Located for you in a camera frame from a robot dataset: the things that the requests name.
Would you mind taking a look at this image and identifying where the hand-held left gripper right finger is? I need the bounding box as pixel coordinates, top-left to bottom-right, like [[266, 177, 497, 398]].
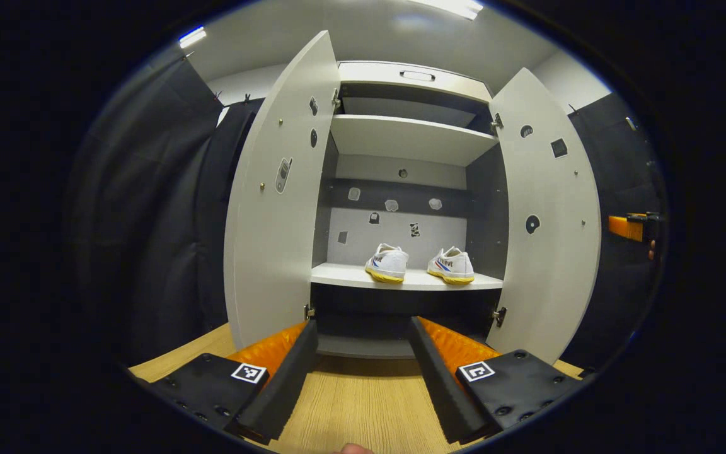
[[408, 317, 584, 444]]

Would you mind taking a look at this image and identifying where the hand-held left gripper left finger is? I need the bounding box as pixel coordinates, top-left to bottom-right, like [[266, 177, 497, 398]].
[[146, 320, 320, 444]]

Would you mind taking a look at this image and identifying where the white cabinet door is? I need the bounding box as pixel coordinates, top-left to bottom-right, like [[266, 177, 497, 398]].
[[486, 67, 602, 365], [224, 30, 342, 351]]

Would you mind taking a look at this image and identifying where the white canvas shoe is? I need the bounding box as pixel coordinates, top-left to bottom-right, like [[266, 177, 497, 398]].
[[364, 243, 410, 284], [427, 246, 475, 286]]

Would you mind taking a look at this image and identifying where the white grey shoe cabinet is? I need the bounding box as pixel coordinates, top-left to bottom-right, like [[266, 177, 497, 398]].
[[309, 61, 509, 360]]

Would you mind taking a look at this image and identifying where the black backdrop cloth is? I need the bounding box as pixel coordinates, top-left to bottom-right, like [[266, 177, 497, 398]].
[[64, 50, 666, 373]]

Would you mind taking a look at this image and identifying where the ceiling light panel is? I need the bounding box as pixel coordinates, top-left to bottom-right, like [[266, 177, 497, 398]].
[[408, 0, 485, 21], [178, 26, 208, 49]]

